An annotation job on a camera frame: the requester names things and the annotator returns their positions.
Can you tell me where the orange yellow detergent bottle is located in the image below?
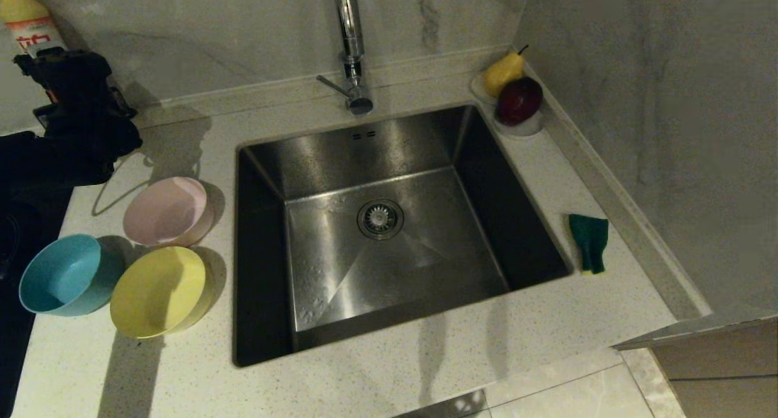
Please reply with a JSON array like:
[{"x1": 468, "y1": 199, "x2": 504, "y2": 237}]
[{"x1": 0, "y1": 0, "x2": 69, "y2": 103}]

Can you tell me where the chrome faucet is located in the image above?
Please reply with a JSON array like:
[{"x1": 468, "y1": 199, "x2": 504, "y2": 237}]
[{"x1": 318, "y1": 0, "x2": 375, "y2": 116}]

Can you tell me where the stainless steel sink basin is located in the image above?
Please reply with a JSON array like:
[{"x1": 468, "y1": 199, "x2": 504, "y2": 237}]
[{"x1": 234, "y1": 105, "x2": 573, "y2": 367}]

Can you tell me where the green and yellow sponge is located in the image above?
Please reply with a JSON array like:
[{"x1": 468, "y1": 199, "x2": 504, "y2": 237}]
[{"x1": 568, "y1": 214, "x2": 609, "y2": 275}]

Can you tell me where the pink plastic bowl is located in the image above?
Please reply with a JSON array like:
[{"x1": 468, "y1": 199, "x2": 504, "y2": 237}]
[{"x1": 123, "y1": 176, "x2": 216, "y2": 247}]

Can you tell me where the blue plastic bowl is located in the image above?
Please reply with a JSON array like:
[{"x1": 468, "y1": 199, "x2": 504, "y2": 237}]
[{"x1": 19, "y1": 234, "x2": 124, "y2": 317}]

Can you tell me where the yellow plastic bowl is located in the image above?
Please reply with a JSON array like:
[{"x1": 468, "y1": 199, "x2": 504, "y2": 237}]
[{"x1": 110, "y1": 246, "x2": 213, "y2": 338}]

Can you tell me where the black glass cooktop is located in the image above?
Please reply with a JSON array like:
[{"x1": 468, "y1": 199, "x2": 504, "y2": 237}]
[{"x1": 0, "y1": 186, "x2": 74, "y2": 418}]

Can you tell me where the round metal drain strainer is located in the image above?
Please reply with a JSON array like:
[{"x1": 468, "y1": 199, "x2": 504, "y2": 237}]
[{"x1": 357, "y1": 199, "x2": 405, "y2": 241}]

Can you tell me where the small white dish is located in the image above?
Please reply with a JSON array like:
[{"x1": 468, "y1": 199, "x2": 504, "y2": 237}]
[
  {"x1": 491, "y1": 111, "x2": 546, "y2": 140},
  {"x1": 470, "y1": 74, "x2": 500, "y2": 106}
]

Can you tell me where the yellow pear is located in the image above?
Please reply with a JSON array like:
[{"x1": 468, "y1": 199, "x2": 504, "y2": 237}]
[{"x1": 483, "y1": 46, "x2": 528, "y2": 98}]

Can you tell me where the dark red apple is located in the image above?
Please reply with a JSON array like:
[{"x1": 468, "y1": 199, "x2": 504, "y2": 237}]
[{"x1": 495, "y1": 77, "x2": 544, "y2": 127}]

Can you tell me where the light wood cabinet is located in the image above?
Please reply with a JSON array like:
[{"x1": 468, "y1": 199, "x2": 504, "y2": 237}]
[{"x1": 650, "y1": 324, "x2": 778, "y2": 418}]

